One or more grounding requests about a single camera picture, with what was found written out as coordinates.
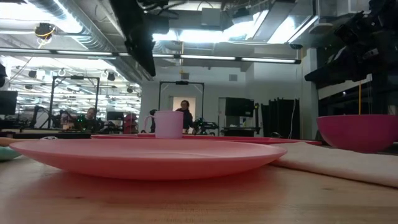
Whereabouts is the long ceiling light strip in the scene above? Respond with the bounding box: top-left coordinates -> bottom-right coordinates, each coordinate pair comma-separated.
0,47 -> 302,65

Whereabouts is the black equipment table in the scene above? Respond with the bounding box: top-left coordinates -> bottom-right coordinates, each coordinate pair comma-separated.
222,126 -> 262,137

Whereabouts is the wide black gantry frame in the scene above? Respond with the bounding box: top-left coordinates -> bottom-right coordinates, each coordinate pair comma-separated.
48,75 -> 101,130

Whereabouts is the grey-pink napkin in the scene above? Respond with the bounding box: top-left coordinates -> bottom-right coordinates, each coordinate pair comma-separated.
269,142 -> 398,189

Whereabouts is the lilac plastic mug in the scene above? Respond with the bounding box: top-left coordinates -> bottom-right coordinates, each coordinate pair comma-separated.
144,110 -> 185,140

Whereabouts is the spoon with teal handle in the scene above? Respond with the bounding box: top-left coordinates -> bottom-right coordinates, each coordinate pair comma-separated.
0,136 -> 58,162

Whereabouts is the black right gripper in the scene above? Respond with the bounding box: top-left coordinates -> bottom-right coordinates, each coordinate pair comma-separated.
304,11 -> 383,90

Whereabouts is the narrow black gantry frame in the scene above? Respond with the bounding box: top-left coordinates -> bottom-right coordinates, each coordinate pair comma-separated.
158,81 -> 205,119

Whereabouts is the pink round plate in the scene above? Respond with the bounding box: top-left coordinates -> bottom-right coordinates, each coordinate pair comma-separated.
9,138 -> 287,181

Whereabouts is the red plastic tray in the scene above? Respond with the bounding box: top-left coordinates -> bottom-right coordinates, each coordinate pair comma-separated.
91,133 -> 323,146

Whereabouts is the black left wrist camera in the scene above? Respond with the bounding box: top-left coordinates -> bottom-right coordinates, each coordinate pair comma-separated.
144,14 -> 170,35

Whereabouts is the red chair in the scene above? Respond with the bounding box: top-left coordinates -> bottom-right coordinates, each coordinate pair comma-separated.
123,113 -> 139,134

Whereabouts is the magenta plastic bowl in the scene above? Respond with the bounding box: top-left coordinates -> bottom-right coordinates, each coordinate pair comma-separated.
316,114 -> 398,154

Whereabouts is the silver ventilation duct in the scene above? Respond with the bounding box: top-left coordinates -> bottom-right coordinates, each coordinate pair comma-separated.
29,0 -> 155,83

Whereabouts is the yellow ceiling cable reel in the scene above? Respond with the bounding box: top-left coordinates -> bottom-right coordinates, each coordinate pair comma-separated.
34,22 -> 57,41

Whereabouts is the person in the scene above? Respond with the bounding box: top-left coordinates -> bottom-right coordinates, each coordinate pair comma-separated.
83,107 -> 102,131
175,100 -> 194,131

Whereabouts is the black monitor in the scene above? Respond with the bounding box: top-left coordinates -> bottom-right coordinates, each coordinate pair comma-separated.
0,90 -> 19,116

